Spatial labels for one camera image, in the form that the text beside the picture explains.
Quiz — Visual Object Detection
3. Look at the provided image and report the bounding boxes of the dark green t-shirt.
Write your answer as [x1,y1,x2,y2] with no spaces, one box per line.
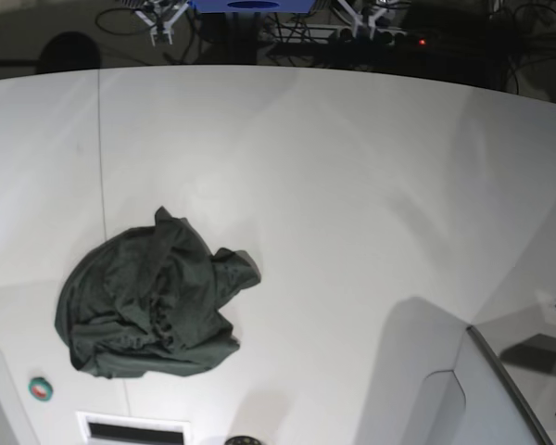
[55,208,261,379]

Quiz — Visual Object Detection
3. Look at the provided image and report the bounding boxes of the black power strip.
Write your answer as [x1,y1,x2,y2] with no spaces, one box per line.
[337,28,429,47]

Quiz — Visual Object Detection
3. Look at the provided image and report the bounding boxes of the black round knob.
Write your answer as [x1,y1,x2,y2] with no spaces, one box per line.
[224,436,262,445]

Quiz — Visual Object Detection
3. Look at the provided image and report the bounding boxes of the blue box with oval hole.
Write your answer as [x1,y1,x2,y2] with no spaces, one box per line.
[191,0,315,13]

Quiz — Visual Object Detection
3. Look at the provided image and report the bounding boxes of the black round stool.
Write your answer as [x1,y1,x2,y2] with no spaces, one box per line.
[35,32,102,74]

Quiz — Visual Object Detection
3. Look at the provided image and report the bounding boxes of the red green emergency button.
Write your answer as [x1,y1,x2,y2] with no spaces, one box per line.
[28,377,54,401]

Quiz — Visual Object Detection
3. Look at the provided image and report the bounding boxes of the grey metal rail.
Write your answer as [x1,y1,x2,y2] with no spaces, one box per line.
[466,325,552,445]

